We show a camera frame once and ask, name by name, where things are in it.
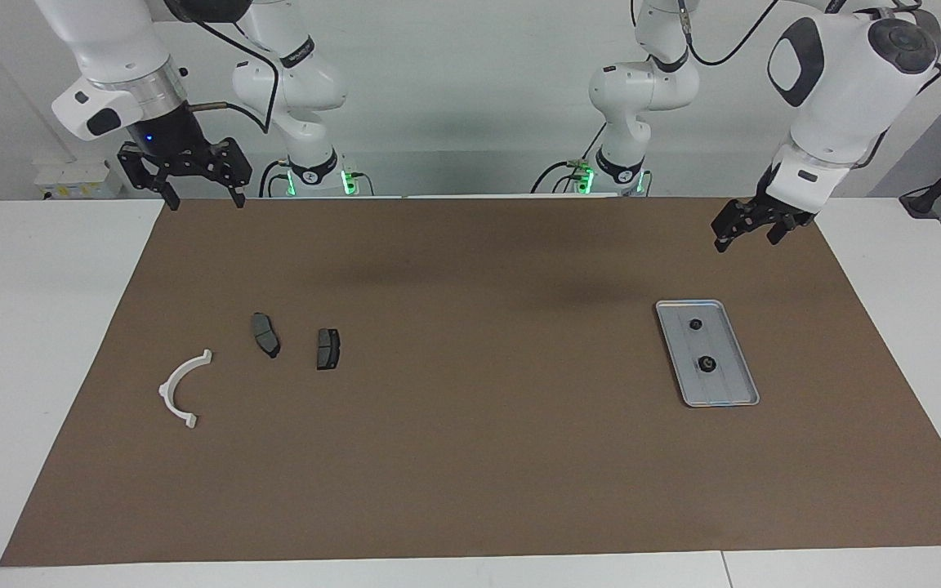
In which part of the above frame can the white box with yellow label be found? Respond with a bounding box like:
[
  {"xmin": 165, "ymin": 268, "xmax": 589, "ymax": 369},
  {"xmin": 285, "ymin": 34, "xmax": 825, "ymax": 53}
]
[{"xmin": 33, "ymin": 159, "xmax": 123, "ymax": 200}]

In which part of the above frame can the brown table mat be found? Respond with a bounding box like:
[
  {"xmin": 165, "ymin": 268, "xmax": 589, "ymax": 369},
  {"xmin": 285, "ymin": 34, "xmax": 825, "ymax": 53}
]
[{"xmin": 0, "ymin": 196, "xmax": 941, "ymax": 568}]

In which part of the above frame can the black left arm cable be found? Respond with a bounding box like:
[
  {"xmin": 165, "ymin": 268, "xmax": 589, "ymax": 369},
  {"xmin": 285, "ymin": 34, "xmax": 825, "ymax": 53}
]
[{"xmin": 679, "ymin": 0, "xmax": 778, "ymax": 65}]

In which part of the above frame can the white semicircular bracket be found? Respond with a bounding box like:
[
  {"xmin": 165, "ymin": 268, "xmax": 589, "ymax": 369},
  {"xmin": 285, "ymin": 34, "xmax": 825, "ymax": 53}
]
[{"xmin": 158, "ymin": 350, "xmax": 213, "ymax": 429}]

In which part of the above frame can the silver metal tray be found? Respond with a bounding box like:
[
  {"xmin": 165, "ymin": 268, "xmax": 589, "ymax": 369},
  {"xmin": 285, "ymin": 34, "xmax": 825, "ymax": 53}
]
[{"xmin": 655, "ymin": 300, "xmax": 760, "ymax": 408}]

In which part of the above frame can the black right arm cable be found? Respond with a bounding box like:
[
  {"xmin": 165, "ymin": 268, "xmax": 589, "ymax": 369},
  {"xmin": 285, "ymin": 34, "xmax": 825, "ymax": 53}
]
[{"xmin": 187, "ymin": 16, "xmax": 282, "ymax": 136}]

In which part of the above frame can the long grey brake pad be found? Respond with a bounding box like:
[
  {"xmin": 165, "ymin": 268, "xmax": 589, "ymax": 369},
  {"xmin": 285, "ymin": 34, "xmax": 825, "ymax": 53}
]
[{"xmin": 252, "ymin": 313, "xmax": 281, "ymax": 359}]

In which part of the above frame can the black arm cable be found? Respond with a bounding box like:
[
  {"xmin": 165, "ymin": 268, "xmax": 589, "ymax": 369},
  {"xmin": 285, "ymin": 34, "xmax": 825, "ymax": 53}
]
[
  {"xmin": 679, "ymin": 0, "xmax": 778, "ymax": 65},
  {"xmin": 187, "ymin": 16, "xmax": 282, "ymax": 136}
]

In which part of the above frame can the black base cable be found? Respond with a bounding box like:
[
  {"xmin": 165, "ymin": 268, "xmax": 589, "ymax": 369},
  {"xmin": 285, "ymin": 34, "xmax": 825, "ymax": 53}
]
[
  {"xmin": 258, "ymin": 158, "xmax": 292, "ymax": 198},
  {"xmin": 537, "ymin": 159, "xmax": 594, "ymax": 194}
]

